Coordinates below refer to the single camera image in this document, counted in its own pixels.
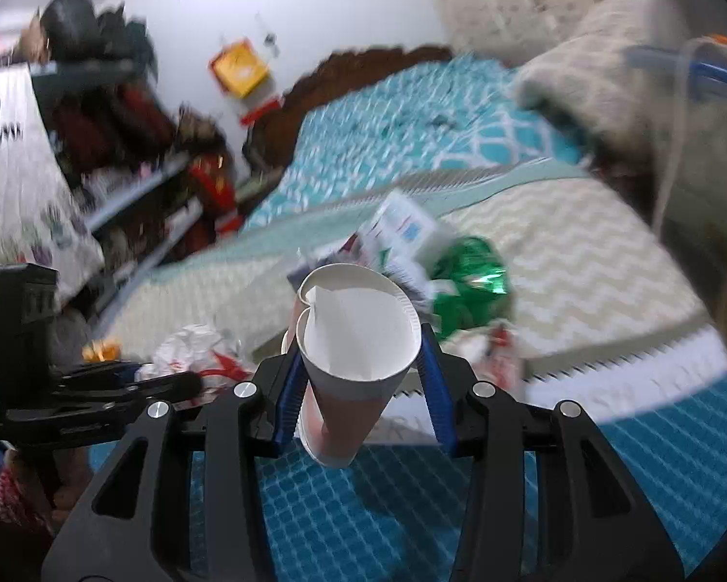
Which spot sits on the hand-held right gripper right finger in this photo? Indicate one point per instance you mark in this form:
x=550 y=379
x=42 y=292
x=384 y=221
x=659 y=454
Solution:
x=437 y=394

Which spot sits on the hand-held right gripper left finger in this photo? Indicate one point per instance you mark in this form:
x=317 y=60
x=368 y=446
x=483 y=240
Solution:
x=289 y=400

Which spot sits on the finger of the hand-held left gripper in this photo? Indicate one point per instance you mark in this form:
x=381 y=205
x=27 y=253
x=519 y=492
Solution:
x=105 y=371
x=163 y=389

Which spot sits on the orange snack wrapper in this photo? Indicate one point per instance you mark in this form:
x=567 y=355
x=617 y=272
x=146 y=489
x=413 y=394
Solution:
x=101 y=351

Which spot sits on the white and red plastic bag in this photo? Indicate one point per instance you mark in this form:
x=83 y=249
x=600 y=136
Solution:
x=187 y=351

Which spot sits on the red and white wrapper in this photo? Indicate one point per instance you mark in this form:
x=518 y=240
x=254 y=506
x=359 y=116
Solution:
x=499 y=354

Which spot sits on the white paper cup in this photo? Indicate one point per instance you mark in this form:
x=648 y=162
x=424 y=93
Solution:
x=351 y=345

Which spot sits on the green foil wrapper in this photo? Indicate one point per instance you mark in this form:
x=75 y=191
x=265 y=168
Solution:
x=472 y=282

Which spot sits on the white printed carton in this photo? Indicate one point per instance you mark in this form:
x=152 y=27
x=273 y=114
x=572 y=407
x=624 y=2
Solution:
x=399 y=227

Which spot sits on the white printed cloth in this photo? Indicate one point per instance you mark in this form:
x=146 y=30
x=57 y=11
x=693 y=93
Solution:
x=17 y=194

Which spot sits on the grey metal shelf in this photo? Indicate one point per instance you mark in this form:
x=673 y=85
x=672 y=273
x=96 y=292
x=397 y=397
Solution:
x=139 y=188

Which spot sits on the red box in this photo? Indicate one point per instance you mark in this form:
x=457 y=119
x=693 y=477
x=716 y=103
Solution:
x=215 y=194

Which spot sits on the brown bag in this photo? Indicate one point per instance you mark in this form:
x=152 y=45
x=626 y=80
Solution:
x=199 y=130

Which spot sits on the carved wooden headboard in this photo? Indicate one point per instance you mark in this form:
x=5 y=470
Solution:
x=278 y=127

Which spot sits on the pile of dark clothes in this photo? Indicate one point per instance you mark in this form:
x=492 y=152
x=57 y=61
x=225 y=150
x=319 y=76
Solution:
x=90 y=24

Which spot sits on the folded grey patterned quilt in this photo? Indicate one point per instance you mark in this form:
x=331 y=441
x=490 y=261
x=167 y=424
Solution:
x=612 y=73

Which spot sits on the beige patterned curtain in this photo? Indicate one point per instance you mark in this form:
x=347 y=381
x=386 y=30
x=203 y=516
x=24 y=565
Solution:
x=521 y=6

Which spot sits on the yellow and red wall calendar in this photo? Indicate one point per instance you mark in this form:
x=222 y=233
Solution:
x=239 y=66

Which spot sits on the dark wall hanger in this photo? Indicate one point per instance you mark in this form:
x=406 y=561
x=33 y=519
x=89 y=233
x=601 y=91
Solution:
x=269 y=39

